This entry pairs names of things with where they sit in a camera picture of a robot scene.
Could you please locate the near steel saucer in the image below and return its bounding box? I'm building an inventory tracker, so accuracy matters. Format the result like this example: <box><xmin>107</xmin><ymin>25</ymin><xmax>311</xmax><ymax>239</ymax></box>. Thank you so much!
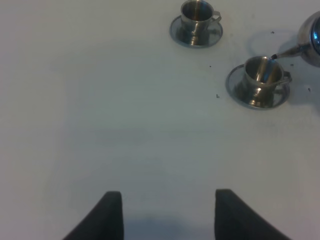
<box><xmin>225</xmin><ymin>64</ymin><xmax>291</xmax><ymax>111</ymax></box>

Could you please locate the far stainless steel teacup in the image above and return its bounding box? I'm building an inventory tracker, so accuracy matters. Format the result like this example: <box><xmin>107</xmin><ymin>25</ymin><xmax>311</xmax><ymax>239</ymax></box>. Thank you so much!
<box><xmin>180</xmin><ymin>0</ymin><xmax>222</xmax><ymax>36</ymax></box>

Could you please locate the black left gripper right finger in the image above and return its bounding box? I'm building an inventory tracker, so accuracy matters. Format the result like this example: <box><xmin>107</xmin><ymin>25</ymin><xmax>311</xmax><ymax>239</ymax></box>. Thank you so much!
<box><xmin>214</xmin><ymin>189</ymin><xmax>289</xmax><ymax>240</ymax></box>

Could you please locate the stainless steel teacup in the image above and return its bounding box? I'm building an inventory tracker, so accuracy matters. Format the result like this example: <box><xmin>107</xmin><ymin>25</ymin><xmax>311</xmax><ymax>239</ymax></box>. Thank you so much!
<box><xmin>243</xmin><ymin>56</ymin><xmax>292</xmax><ymax>100</ymax></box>
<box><xmin>180</xmin><ymin>0</ymin><xmax>222</xmax><ymax>36</ymax></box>

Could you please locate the near stainless steel teacup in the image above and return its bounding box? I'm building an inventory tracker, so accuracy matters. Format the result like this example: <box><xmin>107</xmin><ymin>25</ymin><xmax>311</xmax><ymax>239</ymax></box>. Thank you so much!
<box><xmin>243</xmin><ymin>56</ymin><xmax>292</xmax><ymax>100</ymax></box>

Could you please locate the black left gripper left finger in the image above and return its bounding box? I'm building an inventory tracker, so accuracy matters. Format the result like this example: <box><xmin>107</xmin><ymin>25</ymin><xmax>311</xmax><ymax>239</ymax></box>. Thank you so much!
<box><xmin>65</xmin><ymin>191</ymin><xmax>124</xmax><ymax>240</ymax></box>

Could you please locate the stainless steel teapot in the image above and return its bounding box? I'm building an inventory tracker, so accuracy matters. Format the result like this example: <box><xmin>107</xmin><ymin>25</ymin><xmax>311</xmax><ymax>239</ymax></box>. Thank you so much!
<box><xmin>271</xmin><ymin>11</ymin><xmax>320</xmax><ymax>68</ymax></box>

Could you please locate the steel saucer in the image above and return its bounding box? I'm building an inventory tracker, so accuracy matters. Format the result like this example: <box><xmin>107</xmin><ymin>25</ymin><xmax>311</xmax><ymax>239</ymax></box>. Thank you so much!
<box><xmin>225</xmin><ymin>64</ymin><xmax>291</xmax><ymax>111</ymax></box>
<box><xmin>169</xmin><ymin>16</ymin><xmax>224</xmax><ymax>49</ymax></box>

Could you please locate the far steel saucer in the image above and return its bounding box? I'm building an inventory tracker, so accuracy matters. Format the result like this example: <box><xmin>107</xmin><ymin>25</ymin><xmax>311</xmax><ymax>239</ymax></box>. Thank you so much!
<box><xmin>169</xmin><ymin>16</ymin><xmax>224</xmax><ymax>49</ymax></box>

